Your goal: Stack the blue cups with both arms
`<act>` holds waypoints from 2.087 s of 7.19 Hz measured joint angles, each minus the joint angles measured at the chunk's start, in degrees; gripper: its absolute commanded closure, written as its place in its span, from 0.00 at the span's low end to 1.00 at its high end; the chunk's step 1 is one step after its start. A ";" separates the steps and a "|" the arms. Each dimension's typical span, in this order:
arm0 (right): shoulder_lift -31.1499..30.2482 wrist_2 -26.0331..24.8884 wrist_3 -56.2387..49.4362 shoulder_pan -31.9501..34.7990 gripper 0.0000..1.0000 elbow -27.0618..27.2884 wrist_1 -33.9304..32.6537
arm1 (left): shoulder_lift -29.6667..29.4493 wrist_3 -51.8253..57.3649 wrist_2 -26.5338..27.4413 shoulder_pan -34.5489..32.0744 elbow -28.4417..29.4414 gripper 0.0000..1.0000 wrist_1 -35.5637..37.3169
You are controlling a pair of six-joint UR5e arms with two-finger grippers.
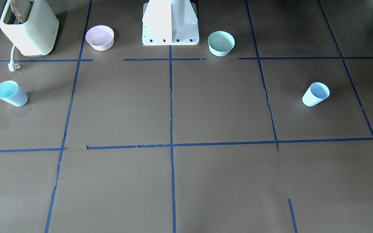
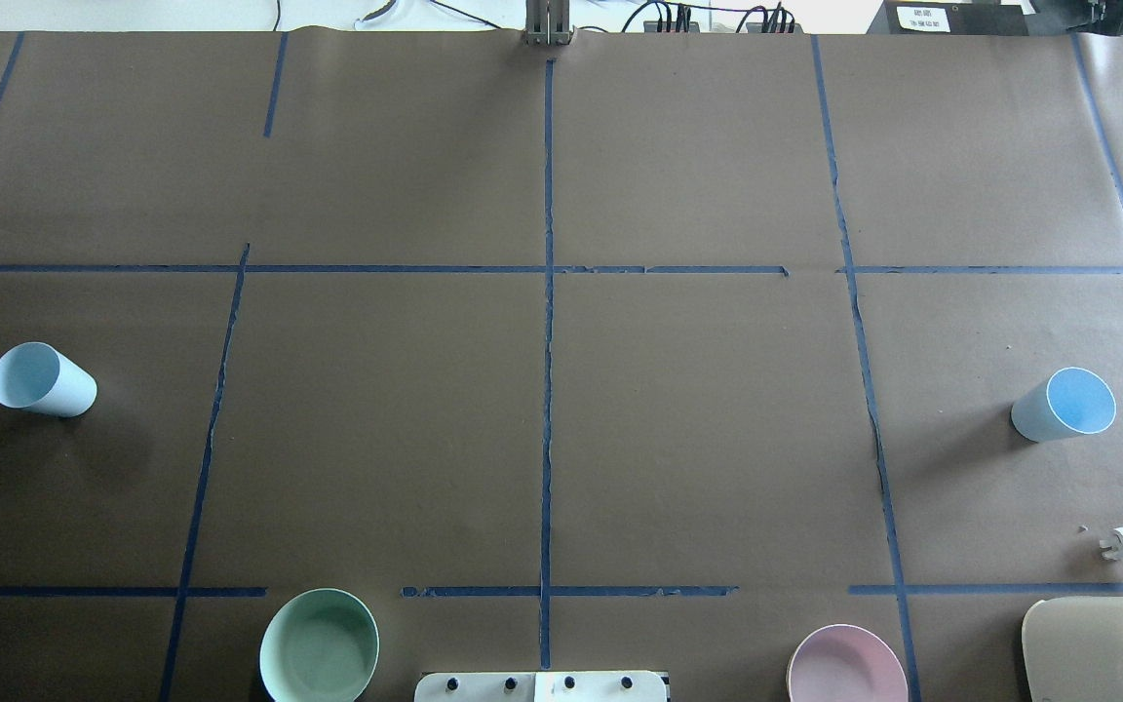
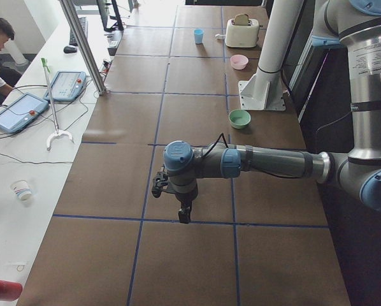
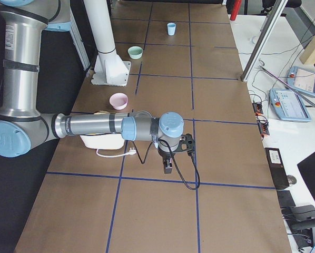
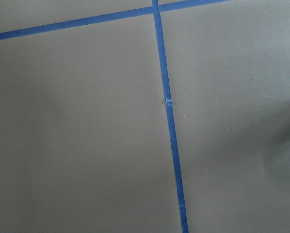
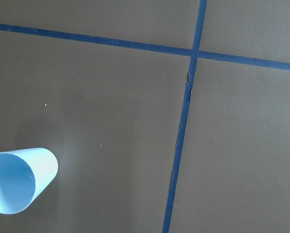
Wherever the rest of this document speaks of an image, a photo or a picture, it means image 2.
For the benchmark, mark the white pillar base plate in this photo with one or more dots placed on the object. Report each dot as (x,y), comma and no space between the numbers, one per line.
(612,685)

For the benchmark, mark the aluminium frame post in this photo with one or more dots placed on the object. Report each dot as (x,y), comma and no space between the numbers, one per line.
(548,23)

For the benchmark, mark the green bowl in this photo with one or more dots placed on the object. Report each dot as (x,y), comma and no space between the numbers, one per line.
(323,645)

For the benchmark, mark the pink bowl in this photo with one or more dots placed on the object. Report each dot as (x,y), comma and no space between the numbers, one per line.
(845,663)

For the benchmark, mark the black box with label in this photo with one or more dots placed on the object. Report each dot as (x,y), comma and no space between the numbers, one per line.
(961,18)

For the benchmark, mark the light blue cup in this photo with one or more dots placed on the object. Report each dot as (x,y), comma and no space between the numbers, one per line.
(1072,402)
(36,377)

